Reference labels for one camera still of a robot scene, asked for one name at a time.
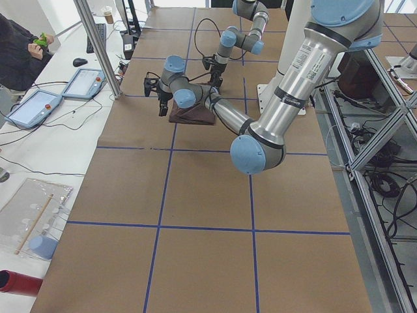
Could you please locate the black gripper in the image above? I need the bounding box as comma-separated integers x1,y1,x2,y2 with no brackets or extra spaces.
143,72,171,117
202,55,227,88

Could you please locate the dark brown t-shirt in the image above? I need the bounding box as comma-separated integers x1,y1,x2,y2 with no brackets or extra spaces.
169,89,216,125

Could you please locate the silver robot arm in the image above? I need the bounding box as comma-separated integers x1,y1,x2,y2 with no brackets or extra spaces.
144,1,384,174
202,0,269,88

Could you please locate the far blue teach pendant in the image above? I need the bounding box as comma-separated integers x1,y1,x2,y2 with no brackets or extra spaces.
61,68,106,100

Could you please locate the blue teach pendant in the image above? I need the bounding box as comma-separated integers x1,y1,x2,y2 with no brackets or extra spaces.
5,89,63,128
61,68,106,100

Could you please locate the black computer mouse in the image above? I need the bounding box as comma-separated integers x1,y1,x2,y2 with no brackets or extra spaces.
72,57,88,67

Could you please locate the black keyboard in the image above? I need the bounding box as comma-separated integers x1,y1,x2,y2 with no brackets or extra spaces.
86,23,108,54

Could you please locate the near blue teach pendant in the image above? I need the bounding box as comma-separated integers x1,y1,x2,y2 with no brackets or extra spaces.
5,89,63,128

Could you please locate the person in black jacket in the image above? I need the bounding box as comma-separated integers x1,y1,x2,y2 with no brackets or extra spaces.
1,16,52,91

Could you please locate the clear plastic bag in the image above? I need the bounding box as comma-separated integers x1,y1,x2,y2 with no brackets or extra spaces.
1,179,73,260

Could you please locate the light blue cup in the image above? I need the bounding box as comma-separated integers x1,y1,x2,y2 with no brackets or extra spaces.
29,235,58,260

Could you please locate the red cylinder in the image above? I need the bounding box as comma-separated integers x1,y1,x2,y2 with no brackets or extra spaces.
1,270,43,297

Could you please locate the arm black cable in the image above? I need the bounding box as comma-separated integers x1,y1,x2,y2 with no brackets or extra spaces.
194,18,222,61
145,70,219,98

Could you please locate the aluminium frame post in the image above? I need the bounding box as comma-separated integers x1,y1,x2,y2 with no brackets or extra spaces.
74,0,122,99

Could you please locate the aluminium frame rack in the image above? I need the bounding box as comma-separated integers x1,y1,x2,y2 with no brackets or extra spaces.
316,42,416,312

